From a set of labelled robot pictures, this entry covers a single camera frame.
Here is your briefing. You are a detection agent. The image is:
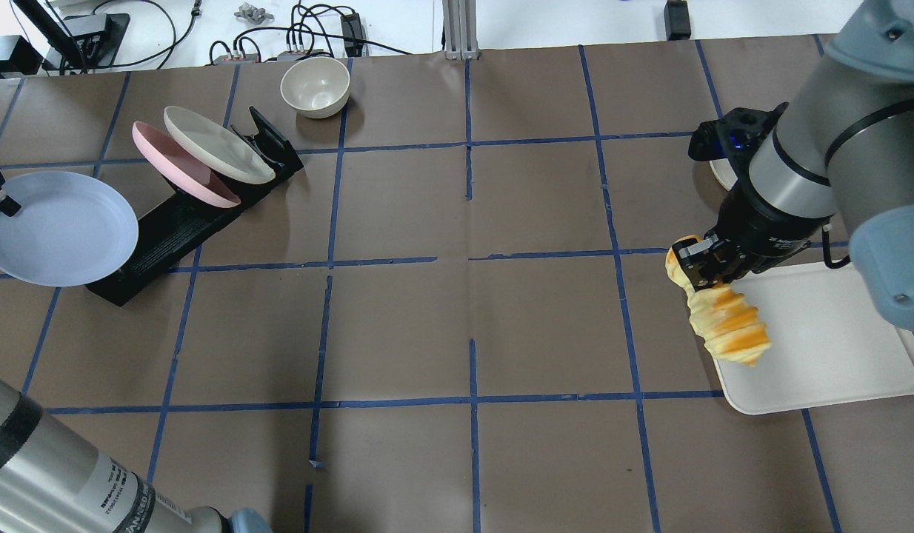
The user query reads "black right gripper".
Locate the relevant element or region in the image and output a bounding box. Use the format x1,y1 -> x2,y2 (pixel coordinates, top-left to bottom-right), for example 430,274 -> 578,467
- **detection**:
673,185 -> 830,292

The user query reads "blue plate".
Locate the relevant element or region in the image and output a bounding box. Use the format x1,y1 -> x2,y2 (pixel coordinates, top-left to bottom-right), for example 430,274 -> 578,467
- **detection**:
0,171 -> 139,286

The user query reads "striped bread roll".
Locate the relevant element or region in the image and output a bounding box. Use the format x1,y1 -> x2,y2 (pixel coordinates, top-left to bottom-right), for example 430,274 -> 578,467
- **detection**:
664,252 -> 772,367

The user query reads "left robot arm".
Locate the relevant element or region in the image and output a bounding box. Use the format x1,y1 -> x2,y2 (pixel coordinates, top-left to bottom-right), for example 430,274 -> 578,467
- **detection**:
0,171 -> 270,532

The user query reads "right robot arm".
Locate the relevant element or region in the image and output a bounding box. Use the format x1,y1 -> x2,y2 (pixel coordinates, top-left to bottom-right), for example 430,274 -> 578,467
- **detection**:
673,1 -> 914,332

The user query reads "black plate rack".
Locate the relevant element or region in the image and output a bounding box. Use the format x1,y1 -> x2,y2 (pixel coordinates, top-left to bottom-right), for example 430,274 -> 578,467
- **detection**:
87,106 -> 304,306

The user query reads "pink plate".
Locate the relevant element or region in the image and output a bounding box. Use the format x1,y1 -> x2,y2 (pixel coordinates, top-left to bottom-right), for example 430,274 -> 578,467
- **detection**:
132,121 -> 241,209

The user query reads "cream white plate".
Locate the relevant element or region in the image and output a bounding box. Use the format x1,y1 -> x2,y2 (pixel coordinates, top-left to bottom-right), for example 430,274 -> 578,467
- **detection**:
163,106 -> 276,185

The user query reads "white shallow dish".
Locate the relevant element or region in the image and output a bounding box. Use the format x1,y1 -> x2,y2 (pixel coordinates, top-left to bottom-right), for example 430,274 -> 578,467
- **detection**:
709,158 -> 738,192

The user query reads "white rectangular tray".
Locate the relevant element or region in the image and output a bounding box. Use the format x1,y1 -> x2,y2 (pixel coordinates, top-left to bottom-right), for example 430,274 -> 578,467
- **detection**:
714,263 -> 914,415

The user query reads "black monitor stand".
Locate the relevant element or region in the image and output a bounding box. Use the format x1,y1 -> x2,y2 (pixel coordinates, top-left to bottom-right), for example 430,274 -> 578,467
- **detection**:
0,1 -> 131,80

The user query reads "black power adapter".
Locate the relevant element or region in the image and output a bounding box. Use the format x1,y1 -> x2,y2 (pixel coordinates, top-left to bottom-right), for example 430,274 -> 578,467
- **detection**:
663,0 -> 692,41

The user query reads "silver metal connector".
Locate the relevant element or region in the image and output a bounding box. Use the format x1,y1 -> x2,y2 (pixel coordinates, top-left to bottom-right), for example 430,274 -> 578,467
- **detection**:
233,2 -> 275,26

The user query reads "cream bowl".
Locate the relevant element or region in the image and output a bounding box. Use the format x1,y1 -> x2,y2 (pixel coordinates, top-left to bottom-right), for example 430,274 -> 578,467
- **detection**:
278,56 -> 351,119

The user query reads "aluminium frame post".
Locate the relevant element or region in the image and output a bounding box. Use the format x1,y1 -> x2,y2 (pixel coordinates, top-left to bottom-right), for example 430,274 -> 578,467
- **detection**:
442,0 -> 480,61

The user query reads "black cables bundle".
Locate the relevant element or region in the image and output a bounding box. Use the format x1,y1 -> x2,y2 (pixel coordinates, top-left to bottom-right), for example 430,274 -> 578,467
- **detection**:
94,0 -> 413,71

